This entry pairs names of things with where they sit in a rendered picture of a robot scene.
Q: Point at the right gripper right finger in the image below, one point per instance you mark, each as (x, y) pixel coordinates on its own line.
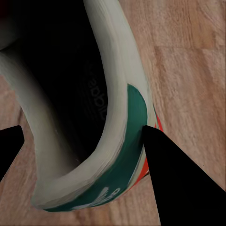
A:
(185, 195)

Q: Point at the gym shoe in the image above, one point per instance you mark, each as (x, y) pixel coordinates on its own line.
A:
(77, 73)

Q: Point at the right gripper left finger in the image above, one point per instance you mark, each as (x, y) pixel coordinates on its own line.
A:
(11, 141)

